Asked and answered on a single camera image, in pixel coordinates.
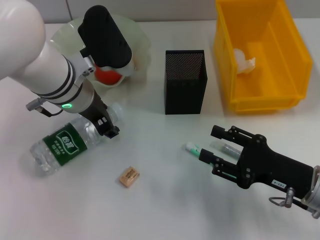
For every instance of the small wooden block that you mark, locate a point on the small wooden block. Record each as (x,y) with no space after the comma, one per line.
(128,177)

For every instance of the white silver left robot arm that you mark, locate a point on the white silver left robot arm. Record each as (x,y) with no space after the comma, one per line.
(37,62)

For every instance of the yellow plastic storage bin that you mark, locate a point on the yellow plastic storage bin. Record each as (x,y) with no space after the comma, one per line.
(275,62)

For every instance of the white paper ball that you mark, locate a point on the white paper ball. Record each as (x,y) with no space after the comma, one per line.
(243,62)

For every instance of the grey pen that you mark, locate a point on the grey pen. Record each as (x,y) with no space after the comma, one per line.
(230,150)

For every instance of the black mesh pen holder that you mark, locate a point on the black mesh pen holder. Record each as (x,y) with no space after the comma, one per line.
(183,95)

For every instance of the orange knitted toy fruit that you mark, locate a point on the orange knitted toy fruit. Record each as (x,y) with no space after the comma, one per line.
(107,77)

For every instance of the wavy green glass fruit plate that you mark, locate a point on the wavy green glass fruit plate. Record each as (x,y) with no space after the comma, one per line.
(140,37)

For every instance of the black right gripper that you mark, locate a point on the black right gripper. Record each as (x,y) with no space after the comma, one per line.
(270,167)

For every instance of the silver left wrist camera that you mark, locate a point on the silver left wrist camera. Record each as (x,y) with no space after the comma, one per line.
(105,37)

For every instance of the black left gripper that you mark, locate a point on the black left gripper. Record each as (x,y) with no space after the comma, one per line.
(97,112)

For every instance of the mint green utility knife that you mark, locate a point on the mint green utility knife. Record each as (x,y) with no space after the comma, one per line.
(193,148)

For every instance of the clear water bottle green label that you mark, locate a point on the clear water bottle green label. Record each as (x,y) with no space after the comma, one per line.
(65,145)

